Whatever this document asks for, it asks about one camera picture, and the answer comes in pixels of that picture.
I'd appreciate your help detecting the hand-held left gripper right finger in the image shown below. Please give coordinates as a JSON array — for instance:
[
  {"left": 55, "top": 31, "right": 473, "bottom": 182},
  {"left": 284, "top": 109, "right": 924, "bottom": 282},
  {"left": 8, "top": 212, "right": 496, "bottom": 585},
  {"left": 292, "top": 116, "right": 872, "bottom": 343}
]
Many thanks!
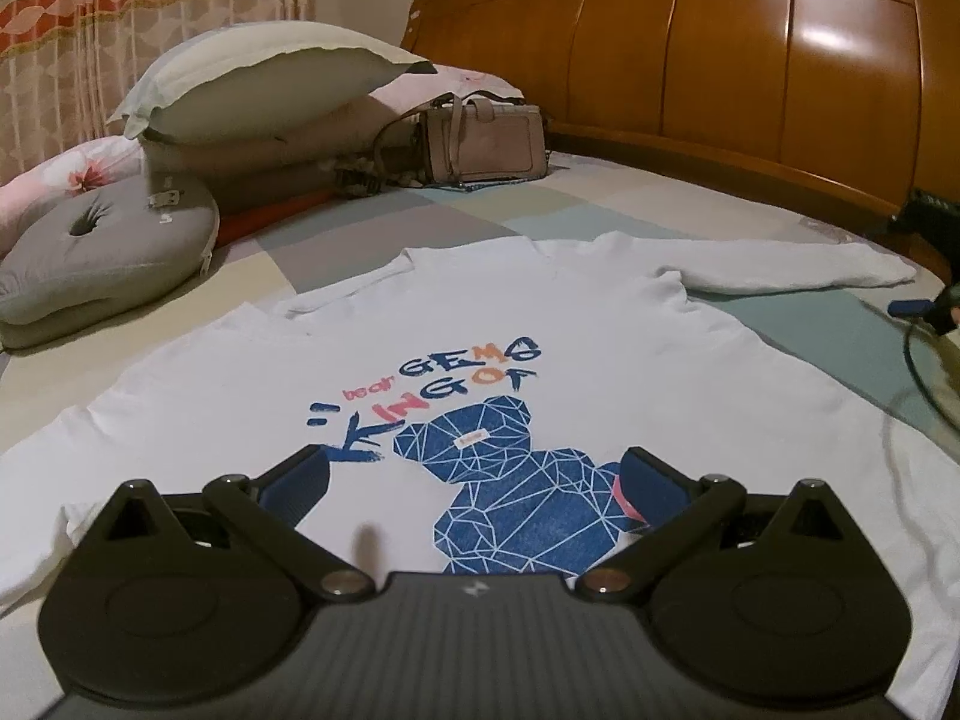
[{"left": 574, "top": 446, "right": 863, "bottom": 605}]

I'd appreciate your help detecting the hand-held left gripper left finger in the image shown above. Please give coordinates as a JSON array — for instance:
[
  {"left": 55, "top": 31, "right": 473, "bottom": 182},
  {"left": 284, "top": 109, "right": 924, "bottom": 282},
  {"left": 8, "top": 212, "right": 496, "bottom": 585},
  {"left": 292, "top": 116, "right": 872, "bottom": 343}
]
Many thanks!
[{"left": 90, "top": 444, "right": 376, "bottom": 605}]

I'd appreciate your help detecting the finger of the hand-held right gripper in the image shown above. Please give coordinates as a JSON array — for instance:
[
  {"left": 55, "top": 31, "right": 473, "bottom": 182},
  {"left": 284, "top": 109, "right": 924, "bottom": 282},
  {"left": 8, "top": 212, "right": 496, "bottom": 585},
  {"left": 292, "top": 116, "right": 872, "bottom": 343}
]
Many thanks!
[
  {"left": 891, "top": 192, "right": 960, "bottom": 239},
  {"left": 889, "top": 285, "right": 960, "bottom": 334}
]

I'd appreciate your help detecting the white printed sweatshirt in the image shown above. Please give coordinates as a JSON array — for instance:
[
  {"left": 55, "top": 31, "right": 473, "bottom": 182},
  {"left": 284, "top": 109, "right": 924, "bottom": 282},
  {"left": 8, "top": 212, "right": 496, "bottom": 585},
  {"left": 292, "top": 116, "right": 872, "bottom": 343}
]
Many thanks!
[{"left": 0, "top": 232, "right": 960, "bottom": 720}]

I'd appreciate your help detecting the orange cloth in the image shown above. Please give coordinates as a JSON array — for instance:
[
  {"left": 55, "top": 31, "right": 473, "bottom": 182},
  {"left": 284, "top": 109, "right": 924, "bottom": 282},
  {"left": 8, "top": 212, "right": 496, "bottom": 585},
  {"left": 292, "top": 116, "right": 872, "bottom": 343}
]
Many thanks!
[{"left": 216, "top": 191, "right": 338, "bottom": 248}]

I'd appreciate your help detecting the wooden headboard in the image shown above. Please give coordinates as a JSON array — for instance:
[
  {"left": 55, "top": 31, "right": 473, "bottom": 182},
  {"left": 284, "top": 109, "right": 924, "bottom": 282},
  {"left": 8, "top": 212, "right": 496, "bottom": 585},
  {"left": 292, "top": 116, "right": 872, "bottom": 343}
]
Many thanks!
[{"left": 400, "top": 0, "right": 960, "bottom": 278}]

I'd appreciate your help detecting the grey dimpled cushion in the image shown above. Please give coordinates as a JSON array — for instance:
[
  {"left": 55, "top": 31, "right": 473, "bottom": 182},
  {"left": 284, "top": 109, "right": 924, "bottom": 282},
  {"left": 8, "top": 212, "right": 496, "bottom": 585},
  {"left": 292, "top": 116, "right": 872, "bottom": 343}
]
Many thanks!
[{"left": 0, "top": 172, "right": 221, "bottom": 352}]

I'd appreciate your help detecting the folded beige blanket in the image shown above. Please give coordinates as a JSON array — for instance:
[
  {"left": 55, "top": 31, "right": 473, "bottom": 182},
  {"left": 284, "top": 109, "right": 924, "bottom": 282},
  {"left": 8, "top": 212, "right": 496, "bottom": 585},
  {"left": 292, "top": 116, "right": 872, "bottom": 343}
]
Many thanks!
[{"left": 142, "top": 79, "right": 451, "bottom": 218}]

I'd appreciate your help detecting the beige handbag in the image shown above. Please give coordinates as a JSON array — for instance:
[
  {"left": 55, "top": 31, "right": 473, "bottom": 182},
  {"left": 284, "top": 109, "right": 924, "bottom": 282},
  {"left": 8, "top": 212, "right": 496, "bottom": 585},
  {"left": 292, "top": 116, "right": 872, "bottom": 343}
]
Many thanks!
[{"left": 334, "top": 90, "right": 548, "bottom": 200}]

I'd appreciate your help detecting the pink floral quilt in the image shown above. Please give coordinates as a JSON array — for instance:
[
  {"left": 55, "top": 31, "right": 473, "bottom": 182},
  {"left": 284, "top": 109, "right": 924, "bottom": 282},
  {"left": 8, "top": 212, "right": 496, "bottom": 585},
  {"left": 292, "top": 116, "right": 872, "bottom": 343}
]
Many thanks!
[{"left": 0, "top": 136, "right": 147, "bottom": 256}]

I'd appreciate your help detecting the pale green pillow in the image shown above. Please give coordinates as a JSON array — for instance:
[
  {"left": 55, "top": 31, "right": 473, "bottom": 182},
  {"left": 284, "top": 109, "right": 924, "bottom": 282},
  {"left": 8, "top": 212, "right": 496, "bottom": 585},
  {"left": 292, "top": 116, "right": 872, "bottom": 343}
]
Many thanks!
[{"left": 107, "top": 22, "right": 438, "bottom": 142}]

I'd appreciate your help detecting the pink floral pillow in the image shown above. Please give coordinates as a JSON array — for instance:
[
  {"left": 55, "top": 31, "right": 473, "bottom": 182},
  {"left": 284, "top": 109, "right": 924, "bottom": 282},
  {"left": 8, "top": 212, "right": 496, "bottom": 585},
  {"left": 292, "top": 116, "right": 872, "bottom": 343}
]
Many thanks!
[{"left": 409, "top": 62, "right": 526, "bottom": 110}]

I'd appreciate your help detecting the orange patterned curtain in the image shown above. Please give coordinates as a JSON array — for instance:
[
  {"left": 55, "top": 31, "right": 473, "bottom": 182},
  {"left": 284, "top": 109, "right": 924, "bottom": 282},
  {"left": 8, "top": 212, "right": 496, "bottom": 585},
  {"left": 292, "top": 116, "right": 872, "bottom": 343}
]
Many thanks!
[{"left": 0, "top": 0, "right": 320, "bottom": 188}]

